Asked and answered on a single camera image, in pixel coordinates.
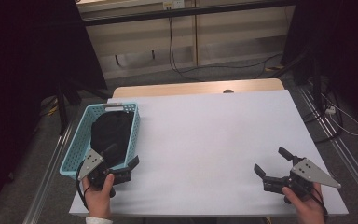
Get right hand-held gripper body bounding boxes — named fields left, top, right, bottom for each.
left=262, top=155, right=342, bottom=205

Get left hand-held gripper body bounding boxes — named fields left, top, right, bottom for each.
left=77, top=148, right=133, bottom=199

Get light blue plastic basket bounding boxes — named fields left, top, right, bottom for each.
left=59, top=102, right=142, bottom=182

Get black shorts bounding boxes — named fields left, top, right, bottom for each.
left=89, top=110, right=135, bottom=167

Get person's right hand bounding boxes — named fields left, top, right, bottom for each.
left=282, top=182, right=328, bottom=224

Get person's left hand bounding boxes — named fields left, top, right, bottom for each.
left=81, top=173, right=116, bottom=220

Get white table cover sheet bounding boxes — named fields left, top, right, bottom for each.
left=69, top=89, right=350, bottom=217

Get black tripod stand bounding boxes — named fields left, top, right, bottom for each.
left=55, top=77, right=113, bottom=136

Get wooden table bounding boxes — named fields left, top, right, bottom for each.
left=111, top=77, right=285, bottom=99

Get wide black curtain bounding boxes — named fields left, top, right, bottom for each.
left=0, top=0, right=108, bottom=218

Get beige wooden cabinet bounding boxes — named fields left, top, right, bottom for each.
left=76, top=0, right=296, bottom=80

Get narrow black curtain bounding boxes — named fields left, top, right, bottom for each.
left=281, top=0, right=358, bottom=132

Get black horizontal bar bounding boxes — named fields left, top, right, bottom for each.
left=82, top=0, right=296, bottom=27

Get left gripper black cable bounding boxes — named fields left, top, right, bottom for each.
left=76, top=161, right=90, bottom=210

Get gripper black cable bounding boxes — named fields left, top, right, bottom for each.
left=310, top=186, right=329, bottom=219
left=76, top=161, right=90, bottom=210

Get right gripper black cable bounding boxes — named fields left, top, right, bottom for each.
left=310, top=186, right=329, bottom=219

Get long metal floor rail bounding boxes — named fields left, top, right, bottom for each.
left=297, top=85, right=358, bottom=213

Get short metal floor rail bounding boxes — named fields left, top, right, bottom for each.
left=22, top=122, right=74, bottom=224

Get black floor cable bundle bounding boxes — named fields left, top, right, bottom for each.
left=302, top=90, right=344, bottom=144

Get yellow floor cable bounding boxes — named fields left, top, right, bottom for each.
left=45, top=97, right=60, bottom=117

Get white floor cable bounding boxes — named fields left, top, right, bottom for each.
left=321, top=92, right=358, bottom=137

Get black hanging wall cable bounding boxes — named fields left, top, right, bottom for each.
left=167, top=17, right=283, bottom=82

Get white wall outlet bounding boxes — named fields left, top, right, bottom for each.
left=162, top=0, right=186, bottom=10

